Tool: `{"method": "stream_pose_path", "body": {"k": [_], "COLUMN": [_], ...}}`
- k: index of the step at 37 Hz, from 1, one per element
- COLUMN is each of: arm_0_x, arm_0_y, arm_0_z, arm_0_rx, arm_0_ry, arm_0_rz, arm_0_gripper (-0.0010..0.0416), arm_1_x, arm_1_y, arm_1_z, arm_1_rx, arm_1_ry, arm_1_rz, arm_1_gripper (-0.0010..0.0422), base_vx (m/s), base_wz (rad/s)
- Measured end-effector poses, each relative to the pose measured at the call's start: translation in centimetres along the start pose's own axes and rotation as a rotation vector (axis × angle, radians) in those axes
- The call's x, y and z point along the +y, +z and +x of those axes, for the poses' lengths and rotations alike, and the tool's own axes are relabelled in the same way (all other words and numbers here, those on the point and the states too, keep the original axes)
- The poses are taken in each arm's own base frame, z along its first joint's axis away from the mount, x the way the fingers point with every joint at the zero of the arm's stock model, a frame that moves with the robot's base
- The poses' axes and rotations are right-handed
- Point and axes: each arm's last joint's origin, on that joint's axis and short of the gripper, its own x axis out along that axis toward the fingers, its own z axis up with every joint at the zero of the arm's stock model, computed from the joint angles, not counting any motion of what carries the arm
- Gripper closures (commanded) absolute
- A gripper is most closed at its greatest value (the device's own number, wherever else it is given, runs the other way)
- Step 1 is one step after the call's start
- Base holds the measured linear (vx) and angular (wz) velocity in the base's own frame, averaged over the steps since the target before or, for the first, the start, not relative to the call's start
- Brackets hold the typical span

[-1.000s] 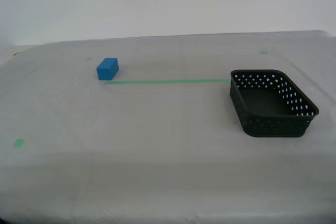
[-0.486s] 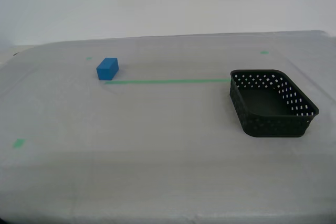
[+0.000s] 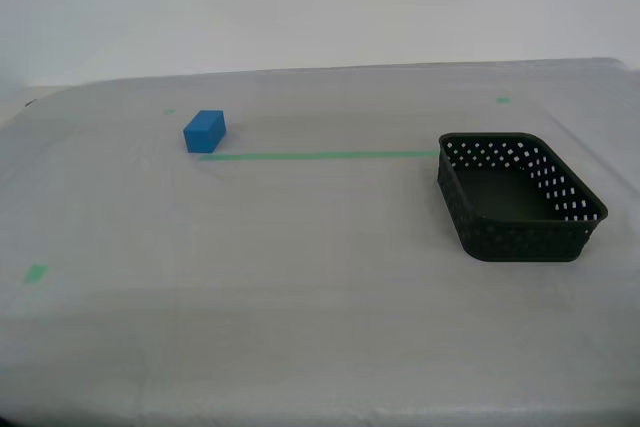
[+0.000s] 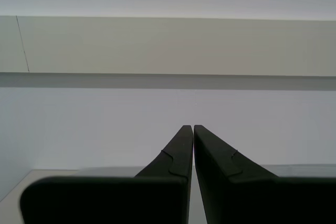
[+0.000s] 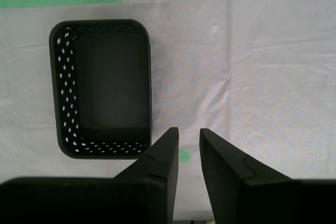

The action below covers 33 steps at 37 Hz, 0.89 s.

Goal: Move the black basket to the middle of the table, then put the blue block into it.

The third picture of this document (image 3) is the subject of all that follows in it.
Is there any blue rectangular block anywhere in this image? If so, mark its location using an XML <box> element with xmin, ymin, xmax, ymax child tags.
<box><xmin>182</xmin><ymin>109</ymin><xmax>227</xmax><ymax>154</ymax></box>

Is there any black perforated plastic basket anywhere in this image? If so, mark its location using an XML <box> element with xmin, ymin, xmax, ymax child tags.
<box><xmin>436</xmin><ymin>131</ymin><xmax>610</xmax><ymax>264</ymax></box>

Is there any long green tape strip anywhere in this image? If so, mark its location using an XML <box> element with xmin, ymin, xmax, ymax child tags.
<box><xmin>198</xmin><ymin>149</ymin><xmax>441</xmax><ymax>162</ymax></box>

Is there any white table cover sheet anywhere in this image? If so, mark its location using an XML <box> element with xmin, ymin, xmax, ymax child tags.
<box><xmin>0</xmin><ymin>56</ymin><xmax>640</xmax><ymax>427</ymax></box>

